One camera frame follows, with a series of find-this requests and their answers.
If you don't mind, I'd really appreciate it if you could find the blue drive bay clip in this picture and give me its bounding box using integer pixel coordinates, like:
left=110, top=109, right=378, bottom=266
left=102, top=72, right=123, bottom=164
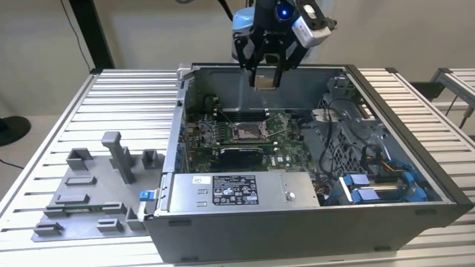
left=402, top=171, right=426, bottom=202

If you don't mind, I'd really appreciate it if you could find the black open PC case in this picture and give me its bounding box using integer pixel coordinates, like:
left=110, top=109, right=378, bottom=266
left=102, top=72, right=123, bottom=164
left=143, top=62, right=475, bottom=264

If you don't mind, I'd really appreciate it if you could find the CPU socket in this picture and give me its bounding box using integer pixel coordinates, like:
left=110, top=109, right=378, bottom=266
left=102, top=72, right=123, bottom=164
left=230, top=122, right=269, bottom=141

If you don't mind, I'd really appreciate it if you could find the black round stand base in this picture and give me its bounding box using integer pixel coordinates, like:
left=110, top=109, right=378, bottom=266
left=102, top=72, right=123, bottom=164
left=0, top=115, right=32, bottom=147

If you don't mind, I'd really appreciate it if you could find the black label sticker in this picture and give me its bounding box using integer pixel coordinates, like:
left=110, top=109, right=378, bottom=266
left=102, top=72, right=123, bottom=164
left=211, top=175, right=258, bottom=206

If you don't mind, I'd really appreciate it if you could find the grey metal drive cage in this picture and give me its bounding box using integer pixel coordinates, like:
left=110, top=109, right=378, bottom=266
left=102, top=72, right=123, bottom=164
left=301, top=76, right=443, bottom=206

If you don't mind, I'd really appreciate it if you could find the black table bracket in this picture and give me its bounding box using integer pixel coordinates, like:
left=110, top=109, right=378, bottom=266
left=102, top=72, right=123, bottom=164
left=410, top=81, right=445, bottom=102

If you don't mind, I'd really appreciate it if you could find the green motherboard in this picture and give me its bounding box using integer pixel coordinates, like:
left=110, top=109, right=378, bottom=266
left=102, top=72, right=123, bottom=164
left=183, top=111, right=317, bottom=173

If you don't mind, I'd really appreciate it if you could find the metal socket cover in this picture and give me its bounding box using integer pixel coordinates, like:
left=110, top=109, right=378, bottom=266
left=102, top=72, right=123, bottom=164
left=259, top=112, right=293, bottom=137

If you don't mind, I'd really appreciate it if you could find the blue disk carrier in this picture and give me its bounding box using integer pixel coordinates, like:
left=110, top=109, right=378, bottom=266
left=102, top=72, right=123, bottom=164
left=351, top=187, right=381, bottom=204
left=343, top=174, right=371, bottom=187

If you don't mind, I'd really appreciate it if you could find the silver CPU chip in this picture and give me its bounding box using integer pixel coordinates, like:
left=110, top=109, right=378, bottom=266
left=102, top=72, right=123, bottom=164
left=255, top=75, right=278, bottom=91

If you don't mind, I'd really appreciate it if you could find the grey parts rack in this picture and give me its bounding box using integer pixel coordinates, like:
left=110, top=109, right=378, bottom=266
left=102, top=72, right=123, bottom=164
left=31, top=130, right=167, bottom=243

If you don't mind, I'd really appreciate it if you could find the thin metal locking lever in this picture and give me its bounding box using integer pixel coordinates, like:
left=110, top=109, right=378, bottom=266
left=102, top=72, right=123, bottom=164
left=219, top=109, right=235, bottom=125

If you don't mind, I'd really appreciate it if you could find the silver power supply unit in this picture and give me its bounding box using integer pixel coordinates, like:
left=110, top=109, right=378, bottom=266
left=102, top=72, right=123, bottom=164
left=168, top=171, right=321, bottom=212

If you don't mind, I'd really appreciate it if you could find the black RAM slot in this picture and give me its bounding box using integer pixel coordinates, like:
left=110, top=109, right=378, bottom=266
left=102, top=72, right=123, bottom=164
left=214, top=112, right=270, bottom=117
left=214, top=108, right=270, bottom=113

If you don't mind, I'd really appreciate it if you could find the metal slat side table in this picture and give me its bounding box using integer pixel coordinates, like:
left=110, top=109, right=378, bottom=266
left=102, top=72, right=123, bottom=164
left=430, top=67, right=475, bottom=112

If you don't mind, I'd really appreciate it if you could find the black floor cable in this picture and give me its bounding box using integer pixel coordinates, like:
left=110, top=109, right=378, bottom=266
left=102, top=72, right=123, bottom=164
left=0, top=158, right=24, bottom=170

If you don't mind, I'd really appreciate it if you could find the black graphics card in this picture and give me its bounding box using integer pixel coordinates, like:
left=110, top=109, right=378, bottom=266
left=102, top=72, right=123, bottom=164
left=216, top=147, right=265, bottom=170

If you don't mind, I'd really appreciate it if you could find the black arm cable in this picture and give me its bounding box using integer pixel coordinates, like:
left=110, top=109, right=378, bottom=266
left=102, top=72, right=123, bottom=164
left=219, top=0, right=235, bottom=21

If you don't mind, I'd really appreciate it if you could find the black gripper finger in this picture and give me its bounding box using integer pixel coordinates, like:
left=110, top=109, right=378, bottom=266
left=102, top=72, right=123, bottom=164
left=274, top=38, right=310, bottom=86
left=234, top=34, right=269, bottom=87

